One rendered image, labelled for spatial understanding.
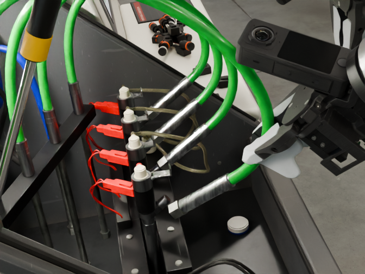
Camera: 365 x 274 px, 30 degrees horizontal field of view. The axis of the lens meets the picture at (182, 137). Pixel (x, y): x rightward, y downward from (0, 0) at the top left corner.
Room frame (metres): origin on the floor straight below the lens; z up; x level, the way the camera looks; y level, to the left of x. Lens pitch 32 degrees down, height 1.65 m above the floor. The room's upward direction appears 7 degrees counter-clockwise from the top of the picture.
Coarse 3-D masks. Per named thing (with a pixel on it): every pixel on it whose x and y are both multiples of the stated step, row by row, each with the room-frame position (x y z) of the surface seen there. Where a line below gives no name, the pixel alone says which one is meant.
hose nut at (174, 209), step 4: (172, 204) 0.68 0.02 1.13; (176, 204) 0.68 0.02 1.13; (168, 208) 0.68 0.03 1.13; (172, 208) 0.68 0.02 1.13; (176, 208) 0.67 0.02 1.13; (172, 212) 0.67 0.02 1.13; (176, 212) 0.67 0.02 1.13; (180, 212) 0.67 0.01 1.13; (172, 216) 0.67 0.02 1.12; (176, 216) 0.67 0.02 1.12; (180, 216) 0.68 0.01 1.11
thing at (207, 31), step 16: (0, 0) 0.72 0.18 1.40; (16, 0) 0.72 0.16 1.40; (144, 0) 0.67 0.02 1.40; (160, 0) 0.67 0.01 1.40; (176, 16) 0.67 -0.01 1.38; (192, 16) 0.66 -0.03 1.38; (208, 32) 0.66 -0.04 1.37; (224, 48) 0.65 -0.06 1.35; (240, 64) 0.65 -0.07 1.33; (256, 80) 0.64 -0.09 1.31; (256, 96) 0.64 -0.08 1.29; (272, 112) 0.64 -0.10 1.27; (240, 176) 0.65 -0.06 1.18
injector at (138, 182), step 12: (132, 180) 0.77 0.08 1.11; (144, 180) 0.76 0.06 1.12; (144, 192) 0.76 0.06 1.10; (144, 204) 0.76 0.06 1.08; (156, 204) 0.77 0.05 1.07; (144, 216) 0.76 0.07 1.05; (144, 228) 0.77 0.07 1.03; (156, 228) 0.77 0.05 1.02; (156, 240) 0.77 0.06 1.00; (156, 252) 0.77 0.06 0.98; (156, 264) 0.77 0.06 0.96
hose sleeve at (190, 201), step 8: (224, 176) 0.66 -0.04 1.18; (208, 184) 0.67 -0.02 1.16; (216, 184) 0.66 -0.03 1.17; (224, 184) 0.65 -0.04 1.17; (232, 184) 0.65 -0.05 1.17; (192, 192) 0.68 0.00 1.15; (200, 192) 0.67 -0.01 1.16; (208, 192) 0.66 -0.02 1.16; (216, 192) 0.66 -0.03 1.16; (184, 200) 0.67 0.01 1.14; (192, 200) 0.67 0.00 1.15; (200, 200) 0.66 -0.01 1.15; (208, 200) 0.66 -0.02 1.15; (184, 208) 0.67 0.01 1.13; (192, 208) 0.67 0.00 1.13
